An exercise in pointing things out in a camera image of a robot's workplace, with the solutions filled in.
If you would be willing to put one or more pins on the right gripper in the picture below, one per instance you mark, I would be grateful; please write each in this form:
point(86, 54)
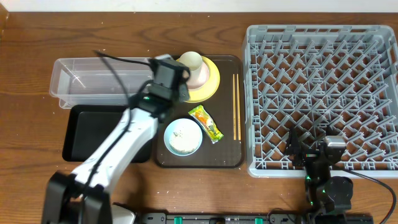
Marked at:
point(293, 147)

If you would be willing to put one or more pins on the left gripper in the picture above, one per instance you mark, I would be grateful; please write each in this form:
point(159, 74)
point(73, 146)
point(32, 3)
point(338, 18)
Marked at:
point(185, 94)

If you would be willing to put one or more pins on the light blue bowl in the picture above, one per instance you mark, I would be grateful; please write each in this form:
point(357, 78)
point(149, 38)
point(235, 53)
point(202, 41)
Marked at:
point(167, 134)

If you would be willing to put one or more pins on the white rice pile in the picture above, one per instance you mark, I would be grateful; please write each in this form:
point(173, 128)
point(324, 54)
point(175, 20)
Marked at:
point(185, 136)

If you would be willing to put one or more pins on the green orange snack wrapper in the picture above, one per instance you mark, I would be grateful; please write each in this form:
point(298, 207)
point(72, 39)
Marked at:
point(207, 123)

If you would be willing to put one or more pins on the wooden chopstick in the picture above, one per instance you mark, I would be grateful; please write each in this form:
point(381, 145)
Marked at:
point(238, 107)
point(234, 107)

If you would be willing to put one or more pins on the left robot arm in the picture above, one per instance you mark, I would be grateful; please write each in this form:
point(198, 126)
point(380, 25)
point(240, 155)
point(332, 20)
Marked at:
point(84, 195)

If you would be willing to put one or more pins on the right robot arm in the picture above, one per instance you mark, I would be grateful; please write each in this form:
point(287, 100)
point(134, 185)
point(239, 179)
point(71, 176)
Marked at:
point(329, 196)

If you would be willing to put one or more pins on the grey dishwasher rack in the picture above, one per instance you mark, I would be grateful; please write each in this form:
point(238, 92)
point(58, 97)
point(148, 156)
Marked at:
point(318, 77)

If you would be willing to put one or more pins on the clear plastic waste bin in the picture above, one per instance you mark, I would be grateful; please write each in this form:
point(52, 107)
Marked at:
point(87, 81)

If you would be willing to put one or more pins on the pink bowl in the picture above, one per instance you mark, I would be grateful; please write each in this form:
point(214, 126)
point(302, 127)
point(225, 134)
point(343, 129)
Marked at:
point(198, 77)

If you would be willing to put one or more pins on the white paper cup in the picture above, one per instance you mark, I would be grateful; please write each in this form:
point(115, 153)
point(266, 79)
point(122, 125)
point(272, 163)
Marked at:
point(193, 61)

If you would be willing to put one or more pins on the yellow plate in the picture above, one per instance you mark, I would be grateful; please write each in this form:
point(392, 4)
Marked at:
point(210, 87)

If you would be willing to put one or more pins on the dark brown serving tray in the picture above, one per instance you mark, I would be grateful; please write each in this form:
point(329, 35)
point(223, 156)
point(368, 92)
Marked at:
point(226, 153)

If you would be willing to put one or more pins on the black plastic tray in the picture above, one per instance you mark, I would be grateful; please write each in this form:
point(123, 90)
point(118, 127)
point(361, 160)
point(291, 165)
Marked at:
point(88, 126)

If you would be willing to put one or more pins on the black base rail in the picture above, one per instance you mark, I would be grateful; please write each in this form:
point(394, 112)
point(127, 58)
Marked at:
point(272, 218)

